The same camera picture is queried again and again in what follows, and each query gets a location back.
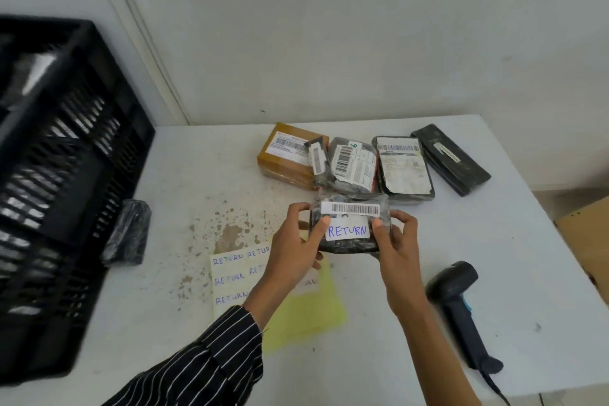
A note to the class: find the person's right hand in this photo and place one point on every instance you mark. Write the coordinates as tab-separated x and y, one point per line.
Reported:
404	272

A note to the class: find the person's left hand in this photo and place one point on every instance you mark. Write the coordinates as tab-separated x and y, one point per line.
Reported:
285	263

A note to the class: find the black plastic crate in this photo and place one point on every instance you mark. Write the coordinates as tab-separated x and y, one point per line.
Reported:
62	191

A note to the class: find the flat black parcel, large label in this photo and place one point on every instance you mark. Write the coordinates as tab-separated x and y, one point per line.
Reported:
404	170

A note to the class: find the black parcel with white label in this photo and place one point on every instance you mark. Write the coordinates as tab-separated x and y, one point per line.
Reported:
354	165

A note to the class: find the brown cardboard box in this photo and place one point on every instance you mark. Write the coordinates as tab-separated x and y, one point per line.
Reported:
587	244

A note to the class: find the yellow sheet of white stickers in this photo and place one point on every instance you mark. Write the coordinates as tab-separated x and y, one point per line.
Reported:
314	310

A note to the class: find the person's right thumb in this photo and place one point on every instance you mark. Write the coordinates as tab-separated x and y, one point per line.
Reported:
382	237

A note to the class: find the black parcel with handwritten sticker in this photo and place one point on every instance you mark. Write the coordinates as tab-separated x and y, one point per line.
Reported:
349	218

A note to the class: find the person's left thumb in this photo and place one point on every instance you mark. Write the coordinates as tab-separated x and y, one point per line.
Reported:
318	231

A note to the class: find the person's right forearm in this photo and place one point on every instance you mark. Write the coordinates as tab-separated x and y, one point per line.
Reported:
435	358

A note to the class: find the brown cardboard parcel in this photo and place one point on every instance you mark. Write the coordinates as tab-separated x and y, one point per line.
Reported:
280	163

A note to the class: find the small black parcel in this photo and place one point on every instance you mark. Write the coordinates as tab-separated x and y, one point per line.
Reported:
319	168

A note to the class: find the long black parcel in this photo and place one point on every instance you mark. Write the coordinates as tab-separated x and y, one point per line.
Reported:
452	158

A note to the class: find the black barcode scanner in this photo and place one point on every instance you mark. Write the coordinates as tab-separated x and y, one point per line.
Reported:
459	305

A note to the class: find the person's left forearm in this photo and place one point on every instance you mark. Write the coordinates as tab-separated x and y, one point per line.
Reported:
209	363

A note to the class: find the plain black wrapped parcel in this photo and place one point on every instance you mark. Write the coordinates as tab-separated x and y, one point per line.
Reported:
126	234

